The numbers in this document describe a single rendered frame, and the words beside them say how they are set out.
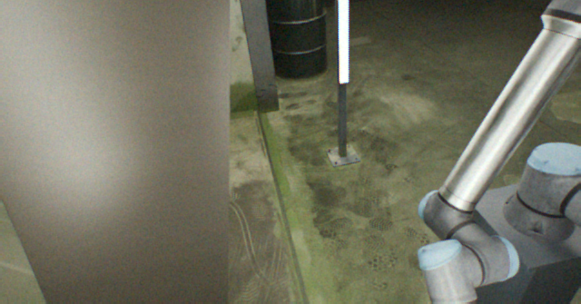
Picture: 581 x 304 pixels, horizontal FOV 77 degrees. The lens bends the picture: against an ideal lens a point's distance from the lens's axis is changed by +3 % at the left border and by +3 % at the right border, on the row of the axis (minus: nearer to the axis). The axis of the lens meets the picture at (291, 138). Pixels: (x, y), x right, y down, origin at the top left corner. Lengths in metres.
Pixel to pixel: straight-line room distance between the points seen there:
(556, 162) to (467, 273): 0.51
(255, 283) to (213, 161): 1.29
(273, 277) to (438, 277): 1.18
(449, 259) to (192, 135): 0.56
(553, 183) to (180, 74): 1.05
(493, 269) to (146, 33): 0.79
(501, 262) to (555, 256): 0.46
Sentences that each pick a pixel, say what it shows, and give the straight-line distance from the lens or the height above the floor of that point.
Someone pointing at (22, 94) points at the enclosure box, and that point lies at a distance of 0.61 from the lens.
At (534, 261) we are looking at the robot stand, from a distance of 1.33.
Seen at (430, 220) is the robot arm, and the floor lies 0.90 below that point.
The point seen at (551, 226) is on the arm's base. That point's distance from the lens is 1.37.
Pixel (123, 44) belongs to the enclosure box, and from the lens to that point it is 0.56.
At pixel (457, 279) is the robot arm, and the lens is 0.84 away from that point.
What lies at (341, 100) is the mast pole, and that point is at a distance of 2.28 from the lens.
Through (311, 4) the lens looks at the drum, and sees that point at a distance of 3.40.
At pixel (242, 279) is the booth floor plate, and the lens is 1.92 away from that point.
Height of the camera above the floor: 1.62
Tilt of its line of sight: 36 degrees down
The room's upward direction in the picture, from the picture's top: 7 degrees counter-clockwise
